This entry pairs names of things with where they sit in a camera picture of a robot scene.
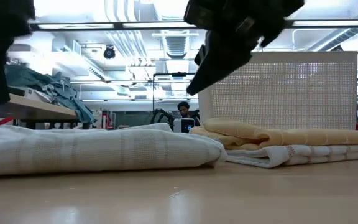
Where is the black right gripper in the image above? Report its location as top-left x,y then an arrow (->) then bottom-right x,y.
183,0 -> 306,96

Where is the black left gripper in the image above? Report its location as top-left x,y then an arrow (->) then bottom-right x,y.
0,0 -> 36,106

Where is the yellow checked towel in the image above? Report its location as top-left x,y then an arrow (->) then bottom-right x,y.
190,117 -> 358,152

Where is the white pink-striped towel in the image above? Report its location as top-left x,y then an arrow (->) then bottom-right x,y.
224,143 -> 358,169

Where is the white air vent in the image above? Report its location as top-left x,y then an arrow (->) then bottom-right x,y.
162,29 -> 195,60

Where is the white box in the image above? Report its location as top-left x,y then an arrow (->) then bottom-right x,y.
23,86 -> 54,103

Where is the wooden workbench with grey legs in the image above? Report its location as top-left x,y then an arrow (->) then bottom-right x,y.
0,92 -> 81,130

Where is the person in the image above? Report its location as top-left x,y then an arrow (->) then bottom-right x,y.
177,101 -> 201,127

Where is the teal cloth pile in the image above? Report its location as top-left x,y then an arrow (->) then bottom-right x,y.
4,63 -> 98,124

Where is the white perforated plastic basket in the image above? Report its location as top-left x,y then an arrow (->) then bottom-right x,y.
197,51 -> 358,131

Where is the white digital timer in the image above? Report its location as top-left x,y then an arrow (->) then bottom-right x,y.
173,118 -> 196,134

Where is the black thin metal stand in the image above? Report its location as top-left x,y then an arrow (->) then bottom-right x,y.
152,72 -> 196,113

